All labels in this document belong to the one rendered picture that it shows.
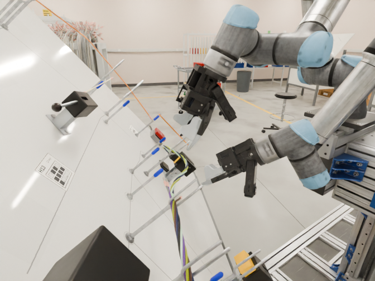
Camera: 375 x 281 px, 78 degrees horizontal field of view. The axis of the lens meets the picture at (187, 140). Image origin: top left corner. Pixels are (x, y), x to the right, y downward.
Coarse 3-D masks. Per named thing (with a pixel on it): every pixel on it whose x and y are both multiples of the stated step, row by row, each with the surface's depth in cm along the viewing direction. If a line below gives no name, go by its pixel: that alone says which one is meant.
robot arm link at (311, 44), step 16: (320, 0) 56; (336, 0) 54; (304, 16) 57; (320, 16) 53; (336, 16) 54; (304, 32) 52; (320, 32) 50; (288, 48) 53; (304, 48) 51; (320, 48) 49; (288, 64) 56; (304, 64) 53; (320, 64) 51
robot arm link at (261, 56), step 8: (264, 40) 57; (272, 40) 56; (256, 48) 58; (264, 48) 57; (272, 48) 56; (240, 56) 60; (248, 56) 59; (256, 56) 60; (264, 56) 58; (256, 64) 64; (264, 64) 62; (272, 64) 59
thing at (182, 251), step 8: (168, 184) 38; (168, 192) 36; (176, 200) 36; (176, 208) 34; (176, 216) 32; (176, 224) 31; (176, 232) 30; (184, 240) 28; (184, 248) 27; (184, 256) 26; (184, 264) 25; (184, 272) 24; (192, 280) 24
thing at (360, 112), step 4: (364, 100) 92; (360, 104) 91; (364, 104) 92; (360, 108) 91; (364, 108) 92; (356, 112) 92; (360, 112) 91; (364, 112) 92; (352, 116) 92; (356, 116) 92; (360, 116) 92; (364, 116) 93
